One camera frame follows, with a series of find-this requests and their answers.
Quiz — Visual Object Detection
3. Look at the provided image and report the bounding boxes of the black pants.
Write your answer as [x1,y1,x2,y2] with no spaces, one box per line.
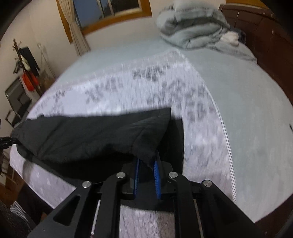
[11,108,184,185]

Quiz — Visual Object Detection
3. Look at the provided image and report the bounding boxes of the black chair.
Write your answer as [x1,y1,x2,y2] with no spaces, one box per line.
[5,77,32,128]

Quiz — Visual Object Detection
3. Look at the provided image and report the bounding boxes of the coat rack with clothes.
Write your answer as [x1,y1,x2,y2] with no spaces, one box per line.
[13,39,43,96]

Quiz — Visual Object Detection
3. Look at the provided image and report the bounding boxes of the pale green bed sheet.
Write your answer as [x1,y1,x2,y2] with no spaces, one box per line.
[55,36,293,224]

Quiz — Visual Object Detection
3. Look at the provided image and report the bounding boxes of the beige curtain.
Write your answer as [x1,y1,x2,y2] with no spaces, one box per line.
[58,0,90,56]

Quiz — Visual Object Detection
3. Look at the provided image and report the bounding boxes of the grey leaf-pattern bedspread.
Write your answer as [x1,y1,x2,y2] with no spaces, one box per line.
[10,50,236,237]

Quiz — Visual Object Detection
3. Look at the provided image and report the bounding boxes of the white pillow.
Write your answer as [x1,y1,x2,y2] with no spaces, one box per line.
[220,31,239,47]

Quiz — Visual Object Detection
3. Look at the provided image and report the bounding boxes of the brown wooden headboard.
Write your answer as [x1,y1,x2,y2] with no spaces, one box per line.
[219,3,292,102]

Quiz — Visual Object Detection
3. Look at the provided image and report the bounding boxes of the folded grey duvet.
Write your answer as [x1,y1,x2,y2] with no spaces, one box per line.
[156,1,257,62]

